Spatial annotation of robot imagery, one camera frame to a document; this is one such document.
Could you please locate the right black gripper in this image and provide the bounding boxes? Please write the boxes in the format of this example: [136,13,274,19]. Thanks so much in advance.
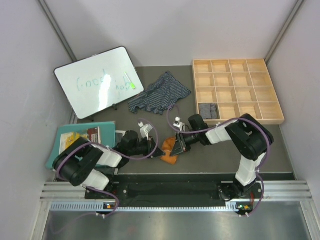
[171,129,200,157]

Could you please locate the teal folder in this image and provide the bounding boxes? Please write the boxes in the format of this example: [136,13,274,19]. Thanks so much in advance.
[45,121,116,170]

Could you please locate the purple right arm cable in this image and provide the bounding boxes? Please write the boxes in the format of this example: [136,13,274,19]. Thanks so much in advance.
[166,104,273,216]

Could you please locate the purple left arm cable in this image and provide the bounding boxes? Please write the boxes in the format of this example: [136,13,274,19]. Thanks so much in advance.
[55,117,159,216]

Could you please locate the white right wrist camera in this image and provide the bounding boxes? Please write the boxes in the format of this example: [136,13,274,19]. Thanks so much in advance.
[173,117,186,132]

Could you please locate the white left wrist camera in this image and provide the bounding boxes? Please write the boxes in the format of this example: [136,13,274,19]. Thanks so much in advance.
[138,121,153,139]

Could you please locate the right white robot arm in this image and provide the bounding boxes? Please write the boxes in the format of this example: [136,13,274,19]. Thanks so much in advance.
[170,113,274,198]

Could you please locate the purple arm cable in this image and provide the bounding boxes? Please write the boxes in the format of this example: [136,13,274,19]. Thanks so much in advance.
[55,117,159,216]
[166,104,273,216]

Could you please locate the wooden compartment tray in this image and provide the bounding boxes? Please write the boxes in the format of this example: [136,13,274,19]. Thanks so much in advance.
[192,58,285,125]

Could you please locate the grey striped underwear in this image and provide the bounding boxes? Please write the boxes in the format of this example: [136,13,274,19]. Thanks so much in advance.
[199,103,218,120]

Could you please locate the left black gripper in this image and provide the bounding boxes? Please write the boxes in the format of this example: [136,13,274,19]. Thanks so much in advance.
[128,136,166,159]

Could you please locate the white whiteboard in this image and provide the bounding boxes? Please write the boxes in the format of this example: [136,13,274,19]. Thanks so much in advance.
[54,46,145,120]

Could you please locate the yellow picture book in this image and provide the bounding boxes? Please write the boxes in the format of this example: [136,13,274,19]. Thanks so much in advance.
[59,127,101,154]

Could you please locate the green marker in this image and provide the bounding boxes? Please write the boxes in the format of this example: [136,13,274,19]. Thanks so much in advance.
[124,72,136,89]

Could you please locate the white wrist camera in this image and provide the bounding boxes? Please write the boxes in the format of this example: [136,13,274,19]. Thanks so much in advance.
[138,121,153,139]
[173,117,186,132]

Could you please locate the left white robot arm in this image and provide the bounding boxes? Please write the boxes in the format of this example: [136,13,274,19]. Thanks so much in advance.
[52,130,166,199]

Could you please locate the orange underwear white waistband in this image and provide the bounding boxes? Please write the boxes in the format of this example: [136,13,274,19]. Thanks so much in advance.
[160,136,178,165]

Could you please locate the dark blue striped underwear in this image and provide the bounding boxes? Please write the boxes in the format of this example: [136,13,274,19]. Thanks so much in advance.
[128,71,191,115]

